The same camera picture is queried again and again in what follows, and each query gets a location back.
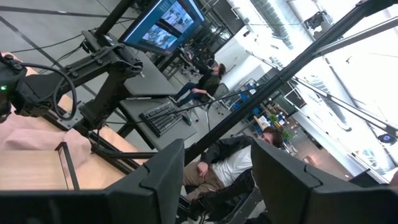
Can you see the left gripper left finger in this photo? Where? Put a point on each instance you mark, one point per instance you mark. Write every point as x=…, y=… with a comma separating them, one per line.
x=149, y=193

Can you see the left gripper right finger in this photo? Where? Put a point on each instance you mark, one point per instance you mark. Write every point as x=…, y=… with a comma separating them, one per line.
x=295, y=193

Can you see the pink cloth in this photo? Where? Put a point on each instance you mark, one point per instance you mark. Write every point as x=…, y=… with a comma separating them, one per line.
x=31, y=137

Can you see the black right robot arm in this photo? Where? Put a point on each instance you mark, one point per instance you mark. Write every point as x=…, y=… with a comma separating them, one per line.
x=105, y=90

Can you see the black office chair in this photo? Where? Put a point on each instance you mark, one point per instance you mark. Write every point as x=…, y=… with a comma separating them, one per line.
x=230, y=193

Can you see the person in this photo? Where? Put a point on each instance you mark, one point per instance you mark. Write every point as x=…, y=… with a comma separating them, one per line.
x=211, y=84
x=233, y=165

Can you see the grey desk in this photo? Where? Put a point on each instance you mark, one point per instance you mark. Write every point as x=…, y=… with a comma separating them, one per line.
x=149, y=81
x=183, y=132

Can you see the black keyboard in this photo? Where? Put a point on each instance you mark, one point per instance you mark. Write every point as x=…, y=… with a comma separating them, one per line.
x=161, y=119

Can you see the black computer mouse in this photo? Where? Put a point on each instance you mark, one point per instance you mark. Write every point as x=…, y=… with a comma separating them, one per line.
x=187, y=119

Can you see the grey office chair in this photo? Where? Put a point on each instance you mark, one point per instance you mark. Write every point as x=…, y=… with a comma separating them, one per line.
x=221, y=91

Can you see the black computer monitor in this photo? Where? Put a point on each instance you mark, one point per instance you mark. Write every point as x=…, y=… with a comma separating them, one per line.
x=161, y=31

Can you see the black metal table frame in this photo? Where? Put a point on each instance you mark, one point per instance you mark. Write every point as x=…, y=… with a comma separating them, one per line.
x=124, y=154

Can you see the wooden shelf black metal frame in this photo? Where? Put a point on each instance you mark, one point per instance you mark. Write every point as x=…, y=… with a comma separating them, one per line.
x=28, y=168

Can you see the black upright frame pole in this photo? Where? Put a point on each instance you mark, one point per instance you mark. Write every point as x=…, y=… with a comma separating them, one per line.
x=116, y=15
x=280, y=77

